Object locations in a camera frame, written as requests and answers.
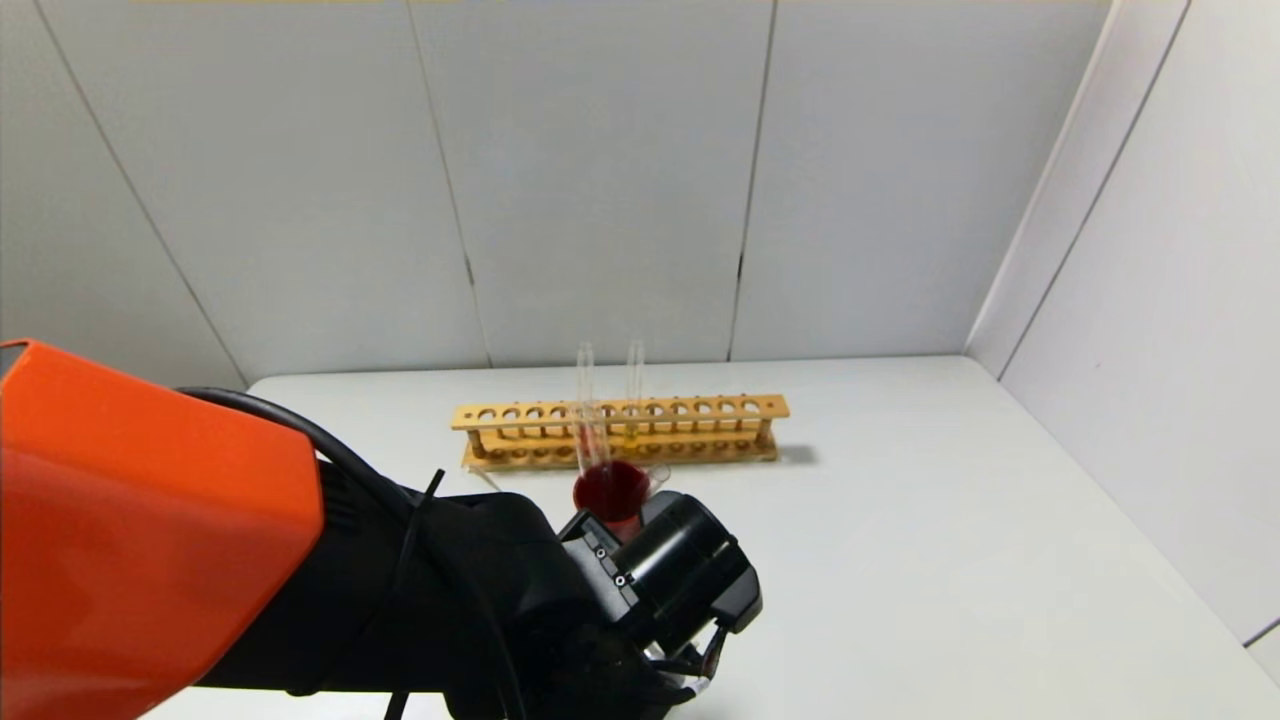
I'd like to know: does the test tube with red pigment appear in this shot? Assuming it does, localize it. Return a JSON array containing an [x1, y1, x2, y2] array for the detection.
[[568, 402, 613, 481], [576, 341, 596, 457]]

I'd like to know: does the test tube with yellow pigment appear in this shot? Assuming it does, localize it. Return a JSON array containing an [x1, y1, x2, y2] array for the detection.
[[625, 339, 646, 451]]

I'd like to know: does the wooden test tube rack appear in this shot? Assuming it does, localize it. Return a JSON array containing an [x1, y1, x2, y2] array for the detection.
[[451, 394, 791, 473]]

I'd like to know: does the dark red plastic cup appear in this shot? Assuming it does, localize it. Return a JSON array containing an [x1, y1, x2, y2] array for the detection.
[[573, 461, 653, 541]]

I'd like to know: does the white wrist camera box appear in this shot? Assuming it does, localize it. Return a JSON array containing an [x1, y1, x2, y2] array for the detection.
[[705, 575, 763, 634]]

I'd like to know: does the thin camera cable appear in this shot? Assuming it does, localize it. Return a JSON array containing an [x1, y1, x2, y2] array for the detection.
[[640, 625, 729, 701]]

